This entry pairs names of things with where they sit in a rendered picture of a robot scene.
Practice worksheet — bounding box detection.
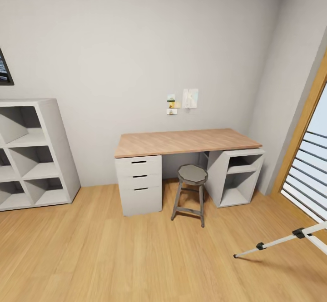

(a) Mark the camera tripod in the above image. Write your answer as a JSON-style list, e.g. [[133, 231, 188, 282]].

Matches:
[[233, 221, 327, 258]]

